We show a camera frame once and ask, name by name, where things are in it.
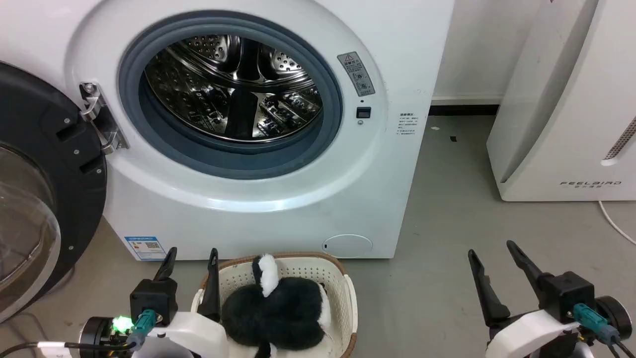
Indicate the white air purifier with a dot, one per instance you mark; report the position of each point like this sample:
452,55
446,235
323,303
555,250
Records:
561,124

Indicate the metal door hinge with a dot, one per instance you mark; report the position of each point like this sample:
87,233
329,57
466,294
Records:
102,119

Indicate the small printed text label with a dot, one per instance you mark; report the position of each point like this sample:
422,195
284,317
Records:
407,124

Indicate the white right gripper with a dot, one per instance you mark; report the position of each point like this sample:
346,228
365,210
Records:
531,335

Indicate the blue energy label sticker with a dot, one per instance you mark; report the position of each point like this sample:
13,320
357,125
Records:
145,247

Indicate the grey warning sticker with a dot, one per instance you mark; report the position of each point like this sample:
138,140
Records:
357,73

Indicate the beige perforated laundry basket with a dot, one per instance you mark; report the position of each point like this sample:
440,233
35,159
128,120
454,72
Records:
338,293

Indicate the black door latch slot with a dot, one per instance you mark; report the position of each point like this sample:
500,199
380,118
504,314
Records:
363,112

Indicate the white front-load washing machine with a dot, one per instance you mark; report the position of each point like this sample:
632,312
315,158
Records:
278,209

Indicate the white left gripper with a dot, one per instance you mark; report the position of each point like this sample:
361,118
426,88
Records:
194,335

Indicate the grey rubber door gasket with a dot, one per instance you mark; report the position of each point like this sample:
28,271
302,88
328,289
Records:
233,159

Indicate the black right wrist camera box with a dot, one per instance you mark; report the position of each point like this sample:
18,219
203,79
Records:
566,296

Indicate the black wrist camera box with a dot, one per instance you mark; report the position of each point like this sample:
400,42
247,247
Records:
566,296
154,298

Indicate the washing machine door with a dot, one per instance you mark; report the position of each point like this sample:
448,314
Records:
74,164

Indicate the right arm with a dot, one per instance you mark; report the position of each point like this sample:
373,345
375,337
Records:
615,318

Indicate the black and white plush toy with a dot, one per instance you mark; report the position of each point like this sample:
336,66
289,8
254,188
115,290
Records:
278,308

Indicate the oval drain filter cover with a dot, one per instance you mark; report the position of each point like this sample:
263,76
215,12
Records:
348,246

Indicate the left arm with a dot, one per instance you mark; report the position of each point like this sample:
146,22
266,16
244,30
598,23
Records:
97,338

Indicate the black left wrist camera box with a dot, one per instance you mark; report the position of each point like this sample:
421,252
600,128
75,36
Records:
154,298

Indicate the stainless steel washing machine drum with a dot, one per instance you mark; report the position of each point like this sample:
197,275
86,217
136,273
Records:
218,94

